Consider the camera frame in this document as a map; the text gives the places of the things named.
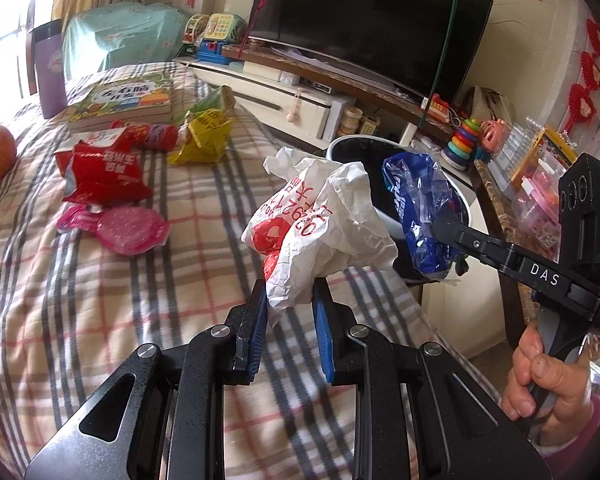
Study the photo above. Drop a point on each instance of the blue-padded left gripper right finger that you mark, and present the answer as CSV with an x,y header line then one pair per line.
x,y
418,413

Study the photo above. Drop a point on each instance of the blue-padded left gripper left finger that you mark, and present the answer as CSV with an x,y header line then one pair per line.
x,y
160,413

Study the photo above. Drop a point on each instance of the blue plastic bag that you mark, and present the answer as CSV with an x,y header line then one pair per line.
x,y
421,192

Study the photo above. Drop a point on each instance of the white plastic bag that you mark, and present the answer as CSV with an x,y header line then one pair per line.
x,y
320,222

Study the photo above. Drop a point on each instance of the yellow snack wrapper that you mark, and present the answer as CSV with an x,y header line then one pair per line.
x,y
207,136

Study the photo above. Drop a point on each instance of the white round trash bin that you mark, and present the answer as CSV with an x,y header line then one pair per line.
x,y
372,151

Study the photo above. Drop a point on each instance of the person's right hand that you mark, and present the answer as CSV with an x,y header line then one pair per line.
x,y
570,383

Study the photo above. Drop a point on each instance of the clear plastic storage boxes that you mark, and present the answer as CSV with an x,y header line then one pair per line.
x,y
527,169

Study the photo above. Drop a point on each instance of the plaid blanket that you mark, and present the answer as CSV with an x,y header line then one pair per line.
x,y
71,310

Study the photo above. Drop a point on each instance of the red carton box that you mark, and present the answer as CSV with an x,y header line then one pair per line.
x,y
114,138

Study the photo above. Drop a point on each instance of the red snack tube wrapper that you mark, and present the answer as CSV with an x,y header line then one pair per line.
x,y
157,137

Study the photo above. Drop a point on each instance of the white TV cabinet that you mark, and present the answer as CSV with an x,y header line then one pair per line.
x,y
304,112

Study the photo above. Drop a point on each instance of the green children's book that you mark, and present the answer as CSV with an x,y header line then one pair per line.
x,y
146,98

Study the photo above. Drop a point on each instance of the green snack wrapper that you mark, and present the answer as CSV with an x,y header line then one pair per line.
x,y
221,98

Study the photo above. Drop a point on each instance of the black flat television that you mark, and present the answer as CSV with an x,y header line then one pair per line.
x,y
424,46

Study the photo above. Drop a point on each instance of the toy cash register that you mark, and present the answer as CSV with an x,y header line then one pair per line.
x,y
205,36

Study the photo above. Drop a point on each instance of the teal fabric bundle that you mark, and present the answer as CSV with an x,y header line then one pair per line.
x,y
121,34

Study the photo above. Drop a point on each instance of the purple thermos cup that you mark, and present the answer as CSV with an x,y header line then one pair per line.
x,y
48,67

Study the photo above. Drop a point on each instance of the rainbow ring stacker toy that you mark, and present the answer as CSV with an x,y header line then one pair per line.
x,y
460,151

